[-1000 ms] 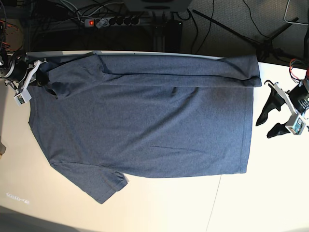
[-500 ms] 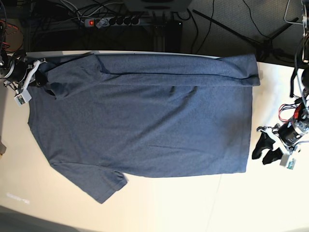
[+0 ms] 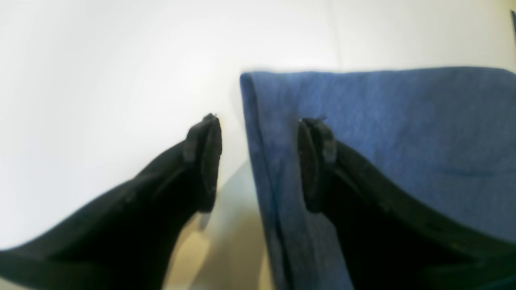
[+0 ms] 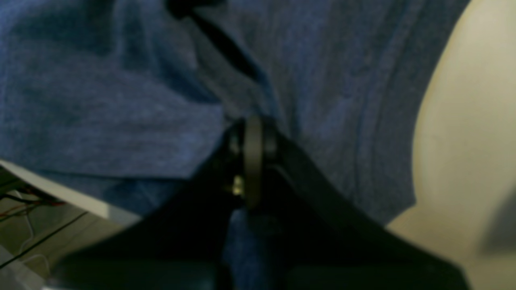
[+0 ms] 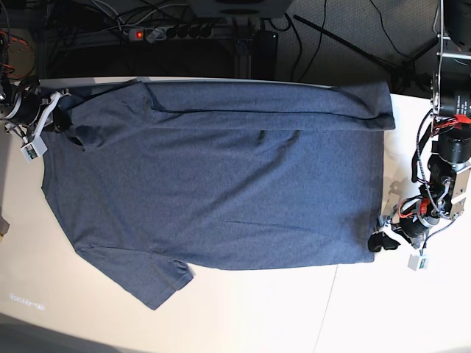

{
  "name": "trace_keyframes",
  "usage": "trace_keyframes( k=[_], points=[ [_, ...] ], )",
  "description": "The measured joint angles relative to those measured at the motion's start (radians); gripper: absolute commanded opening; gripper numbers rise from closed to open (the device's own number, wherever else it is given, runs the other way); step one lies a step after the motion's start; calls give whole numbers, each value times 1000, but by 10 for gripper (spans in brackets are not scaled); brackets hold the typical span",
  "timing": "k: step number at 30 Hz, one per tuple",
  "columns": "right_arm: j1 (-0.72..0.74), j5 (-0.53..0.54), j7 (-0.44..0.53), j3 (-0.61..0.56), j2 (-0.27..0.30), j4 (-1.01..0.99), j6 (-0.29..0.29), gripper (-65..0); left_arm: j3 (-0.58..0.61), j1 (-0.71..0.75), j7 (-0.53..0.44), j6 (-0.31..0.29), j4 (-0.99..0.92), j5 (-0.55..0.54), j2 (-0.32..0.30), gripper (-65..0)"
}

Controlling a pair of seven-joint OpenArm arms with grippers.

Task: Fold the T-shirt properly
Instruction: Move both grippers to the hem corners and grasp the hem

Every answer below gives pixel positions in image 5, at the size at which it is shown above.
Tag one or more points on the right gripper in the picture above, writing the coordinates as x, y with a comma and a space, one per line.
28, 114

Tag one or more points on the aluminium frame profile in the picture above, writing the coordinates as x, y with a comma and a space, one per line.
242, 44

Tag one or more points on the grey box under table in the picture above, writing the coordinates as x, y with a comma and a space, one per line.
239, 8

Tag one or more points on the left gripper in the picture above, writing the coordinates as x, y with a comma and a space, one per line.
412, 219

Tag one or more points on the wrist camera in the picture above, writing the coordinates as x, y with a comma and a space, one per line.
35, 149
418, 262

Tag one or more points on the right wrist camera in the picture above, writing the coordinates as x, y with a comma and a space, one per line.
35, 149

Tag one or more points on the black power adapter brick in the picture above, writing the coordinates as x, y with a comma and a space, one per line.
264, 55

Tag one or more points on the blue T-shirt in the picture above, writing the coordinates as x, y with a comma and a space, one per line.
221, 176

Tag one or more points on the white power strip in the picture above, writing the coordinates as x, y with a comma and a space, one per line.
163, 33

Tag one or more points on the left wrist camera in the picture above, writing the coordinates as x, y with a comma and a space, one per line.
418, 262

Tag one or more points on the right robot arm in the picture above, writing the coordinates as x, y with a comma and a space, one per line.
9, 84

